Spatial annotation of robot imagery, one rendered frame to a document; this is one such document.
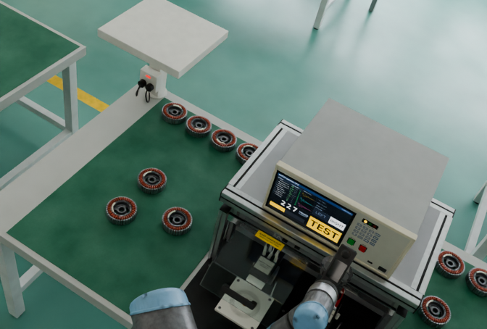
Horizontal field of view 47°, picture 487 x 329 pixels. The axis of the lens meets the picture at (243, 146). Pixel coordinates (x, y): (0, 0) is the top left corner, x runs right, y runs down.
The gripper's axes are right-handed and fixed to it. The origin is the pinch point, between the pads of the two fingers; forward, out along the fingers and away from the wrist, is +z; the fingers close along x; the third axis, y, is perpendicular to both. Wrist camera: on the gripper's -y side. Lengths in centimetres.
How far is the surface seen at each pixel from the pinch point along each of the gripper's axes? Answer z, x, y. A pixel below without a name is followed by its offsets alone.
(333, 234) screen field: 7.1, -5.7, -1.4
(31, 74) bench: 52, -157, 24
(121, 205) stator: 20, -79, 37
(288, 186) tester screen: 3.2, -23.2, -9.6
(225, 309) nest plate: 6.8, -25.1, 41.5
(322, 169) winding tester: 7.4, -17.0, -17.9
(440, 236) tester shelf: 33.2, 24.0, -7.5
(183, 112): 69, -89, 11
